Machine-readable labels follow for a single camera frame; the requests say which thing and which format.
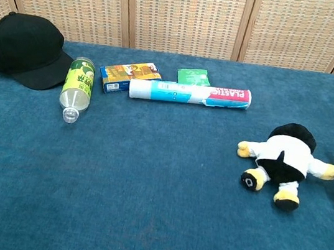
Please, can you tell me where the blue and orange carton box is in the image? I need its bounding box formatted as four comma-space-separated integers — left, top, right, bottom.
96, 55, 165, 102

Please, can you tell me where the woven wooden folding screen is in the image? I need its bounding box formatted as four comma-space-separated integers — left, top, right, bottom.
0, 0, 334, 85

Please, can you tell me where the blue table cloth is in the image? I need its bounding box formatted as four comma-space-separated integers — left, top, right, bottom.
0, 24, 334, 250

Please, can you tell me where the black and white plush toy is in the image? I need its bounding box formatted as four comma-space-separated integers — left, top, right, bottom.
229, 115, 334, 219

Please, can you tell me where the plastic wrap roll tube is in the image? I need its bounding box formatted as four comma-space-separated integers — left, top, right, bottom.
127, 72, 253, 116

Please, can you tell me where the black baseball cap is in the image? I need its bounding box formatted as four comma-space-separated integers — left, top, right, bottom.
0, 9, 81, 96

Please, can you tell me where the green sachet packet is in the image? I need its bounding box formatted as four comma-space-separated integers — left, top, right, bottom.
175, 65, 213, 88

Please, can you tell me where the clear bottle with green label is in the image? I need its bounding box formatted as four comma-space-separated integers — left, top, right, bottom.
55, 54, 98, 127

